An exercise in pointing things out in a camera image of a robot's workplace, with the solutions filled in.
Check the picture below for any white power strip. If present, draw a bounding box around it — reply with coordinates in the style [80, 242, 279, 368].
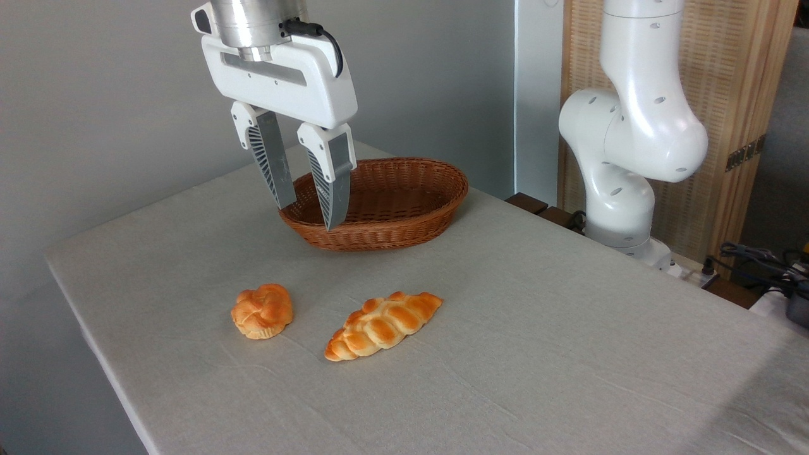
[667, 252, 718, 289]

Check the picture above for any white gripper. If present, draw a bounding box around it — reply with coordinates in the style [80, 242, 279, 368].
[202, 33, 358, 232]

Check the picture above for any long braided bread loaf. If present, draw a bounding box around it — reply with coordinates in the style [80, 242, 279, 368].
[324, 291, 444, 363]

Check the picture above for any dark metal screen hinge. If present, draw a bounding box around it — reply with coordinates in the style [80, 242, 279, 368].
[725, 134, 767, 173]

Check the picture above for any wooden rattan folding screen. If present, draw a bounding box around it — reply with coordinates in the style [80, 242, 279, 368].
[559, 0, 801, 263]

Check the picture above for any round knotted bread roll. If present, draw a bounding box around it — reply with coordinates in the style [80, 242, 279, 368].
[231, 283, 295, 341]

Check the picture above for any grey tablecloth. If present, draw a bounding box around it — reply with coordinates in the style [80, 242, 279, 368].
[44, 139, 809, 455]

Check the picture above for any white wall pillar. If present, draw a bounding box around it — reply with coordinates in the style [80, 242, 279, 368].
[513, 0, 564, 207]

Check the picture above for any brown wicker basket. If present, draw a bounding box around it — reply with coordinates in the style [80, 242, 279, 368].
[279, 157, 470, 252]

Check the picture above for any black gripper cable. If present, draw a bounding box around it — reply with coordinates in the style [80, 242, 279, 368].
[281, 19, 345, 78]

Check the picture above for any black cable bundle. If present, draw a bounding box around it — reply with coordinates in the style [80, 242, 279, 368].
[702, 241, 809, 299]

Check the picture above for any grey box device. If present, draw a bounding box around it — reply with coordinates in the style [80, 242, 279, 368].
[786, 293, 809, 329]

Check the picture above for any dark brown wooden platform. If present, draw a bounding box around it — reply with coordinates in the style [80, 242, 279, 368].
[505, 192, 760, 310]

